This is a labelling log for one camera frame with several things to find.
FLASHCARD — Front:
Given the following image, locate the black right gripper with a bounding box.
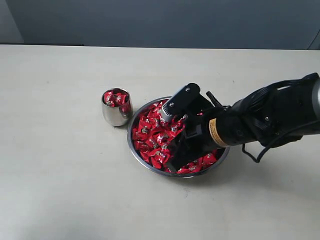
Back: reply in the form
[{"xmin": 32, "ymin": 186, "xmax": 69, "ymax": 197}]
[{"xmin": 165, "ymin": 110, "xmax": 253, "ymax": 173}]

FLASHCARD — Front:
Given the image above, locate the red candy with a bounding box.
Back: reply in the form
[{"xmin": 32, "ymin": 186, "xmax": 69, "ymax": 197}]
[{"xmin": 103, "ymin": 89, "xmax": 129, "ymax": 108}]

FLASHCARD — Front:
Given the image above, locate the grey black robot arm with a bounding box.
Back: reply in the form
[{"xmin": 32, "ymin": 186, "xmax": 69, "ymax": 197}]
[{"xmin": 163, "ymin": 73, "xmax": 320, "ymax": 172}]

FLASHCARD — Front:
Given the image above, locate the round steel bowl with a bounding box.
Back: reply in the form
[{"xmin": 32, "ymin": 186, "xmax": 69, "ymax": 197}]
[{"xmin": 127, "ymin": 96, "xmax": 230, "ymax": 179}]

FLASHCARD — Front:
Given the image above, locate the small steel cup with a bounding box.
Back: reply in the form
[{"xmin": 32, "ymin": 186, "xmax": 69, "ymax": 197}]
[{"xmin": 101, "ymin": 88, "xmax": 133, "ymax": 127}]

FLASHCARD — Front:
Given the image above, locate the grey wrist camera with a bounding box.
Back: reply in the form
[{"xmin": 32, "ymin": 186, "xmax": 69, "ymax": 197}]
[{"xmin": 160, "ymin": 83, "xmax": 201, "ymax": 123}]

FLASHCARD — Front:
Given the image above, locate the black cable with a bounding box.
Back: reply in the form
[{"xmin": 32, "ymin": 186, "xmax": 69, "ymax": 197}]
[{"xmin": 206, "ymin": 91, "xmax": 320, "ymax": 164}]

